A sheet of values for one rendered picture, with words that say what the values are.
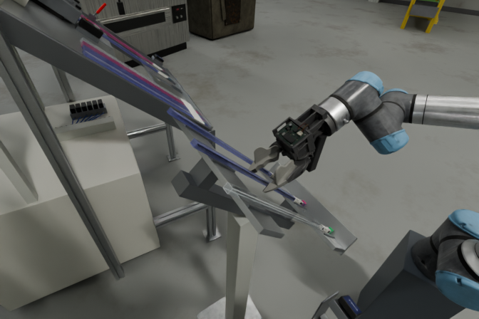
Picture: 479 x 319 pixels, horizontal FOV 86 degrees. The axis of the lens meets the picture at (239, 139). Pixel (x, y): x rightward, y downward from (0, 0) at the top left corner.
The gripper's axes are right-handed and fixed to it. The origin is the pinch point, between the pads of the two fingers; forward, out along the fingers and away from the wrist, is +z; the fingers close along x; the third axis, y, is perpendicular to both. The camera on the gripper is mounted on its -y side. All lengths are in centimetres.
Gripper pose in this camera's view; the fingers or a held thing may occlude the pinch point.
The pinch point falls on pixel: (260, 180)
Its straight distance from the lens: 59.8
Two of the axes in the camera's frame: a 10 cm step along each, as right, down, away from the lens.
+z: -7.8, 6.2, -1.1
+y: -3.4, -5.6, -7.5
